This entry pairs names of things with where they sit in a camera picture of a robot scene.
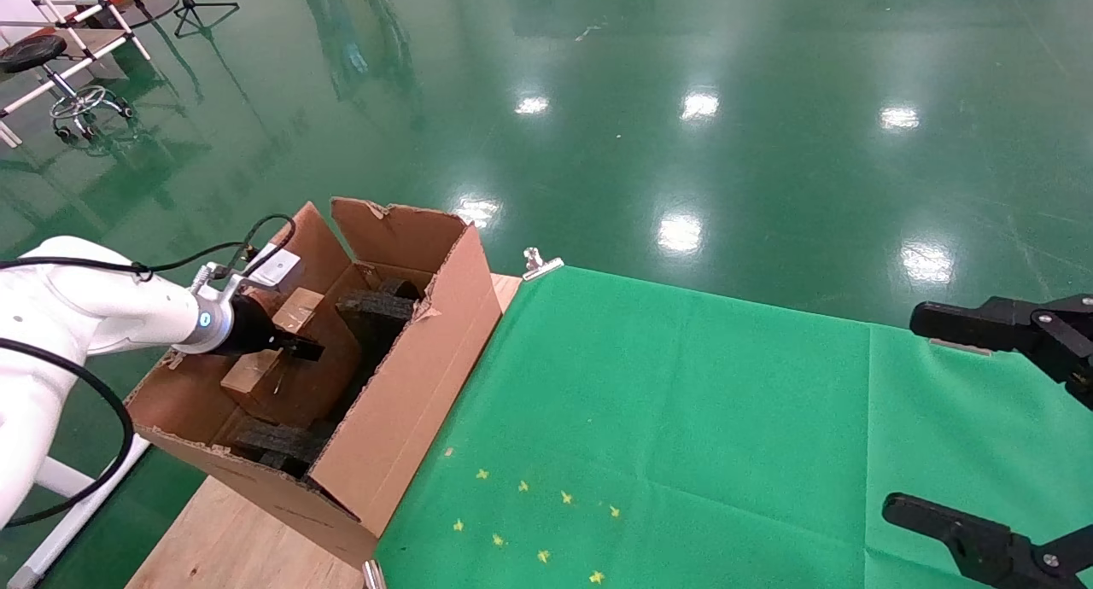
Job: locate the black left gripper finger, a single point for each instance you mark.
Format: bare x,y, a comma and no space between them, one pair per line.
303,350

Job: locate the black foam block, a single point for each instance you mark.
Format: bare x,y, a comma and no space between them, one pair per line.
282,444
376,309

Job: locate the large open cardboard carton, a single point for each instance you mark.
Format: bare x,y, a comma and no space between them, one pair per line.
401,418

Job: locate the black tripod stand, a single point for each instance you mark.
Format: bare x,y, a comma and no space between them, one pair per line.
205,8

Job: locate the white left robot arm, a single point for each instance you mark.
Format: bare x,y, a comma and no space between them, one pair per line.
77,307

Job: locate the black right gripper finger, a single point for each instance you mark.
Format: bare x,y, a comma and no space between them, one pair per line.
982,323
982,546

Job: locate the silver metal clip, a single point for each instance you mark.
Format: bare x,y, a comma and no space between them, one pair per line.
373,574
540,266

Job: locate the white table frame pipe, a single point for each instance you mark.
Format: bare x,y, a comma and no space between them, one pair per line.
64,482

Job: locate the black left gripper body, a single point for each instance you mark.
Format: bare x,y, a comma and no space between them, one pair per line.
252,333

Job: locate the small brown cardboard box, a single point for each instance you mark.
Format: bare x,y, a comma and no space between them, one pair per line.
307,384

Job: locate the green table cloth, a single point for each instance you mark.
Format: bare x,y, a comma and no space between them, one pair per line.
751,452

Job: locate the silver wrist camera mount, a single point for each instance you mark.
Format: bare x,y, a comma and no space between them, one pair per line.
277,269

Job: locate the black round swivel stool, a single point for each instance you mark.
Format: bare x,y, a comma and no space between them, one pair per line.
34,51

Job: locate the white pipe rack frame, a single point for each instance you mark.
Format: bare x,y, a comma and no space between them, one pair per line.
85,55

